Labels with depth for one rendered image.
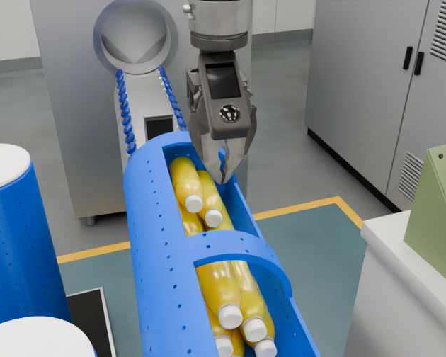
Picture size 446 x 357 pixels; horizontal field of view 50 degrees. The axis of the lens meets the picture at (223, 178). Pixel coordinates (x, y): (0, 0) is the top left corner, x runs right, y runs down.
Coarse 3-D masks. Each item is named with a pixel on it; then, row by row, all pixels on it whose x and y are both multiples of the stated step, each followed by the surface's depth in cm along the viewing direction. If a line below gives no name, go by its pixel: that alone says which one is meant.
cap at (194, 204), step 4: (192, 196) 107; (196, 196) 107; (188, 200) 107; (192, 200) 107; (196, 200) 107; (200, 200) 107; (188, 204) 107; (192, 204) 107; (196, 204) 107; (200, 204) 108; (188, 208) 107; (192, 208) 108; (196, 208) 108; (200, 208) 108; (192, 212) 108
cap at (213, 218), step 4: (208, 212) 111; (212, 212) 110; (216, 212) 111; (208, 216) 110; (212, 216) 110; (216, 216) 110; (220, 216) 111; (208, 220) 110; (212, 220) 111; (216, 220) 111; (220, 220) 111; (208, 224) 111; (212, 224) 111; (216, 224) 112; (220, 224) 112
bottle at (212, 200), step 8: (200, 176) 121; (208, 176) 122; (208, 184) 118; (208, 192) 115; (216, 192) 117; (208, 200) 113; (216, 200) 113; (208, 208) 112; (216, 208) 112; (200, 216) 114
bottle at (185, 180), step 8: (176, 160) 119; (184, 160) 119; (168, 168) 121; (176, 168) 117; (184, 168) 115; (192, 168) 117; (176, 176) 114; (184, 176) 112; (192, 176) 112; (176, 184) 112; (184, 184) 110; (192, 184) 110; (200, 184) 112; (176, 192) 111; (184, 192) 109; (192, 192) 109; (200, 192) 110; (184, 200) 109
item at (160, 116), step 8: (168, 112) 163; (144, 120) 161; (152, 120) 160; (160, 120) 160; (168, 120) 161; (144, 128) 162; (152, 128) 161; (160, 128) 162; (168, 128) 162; (152, 136) 163
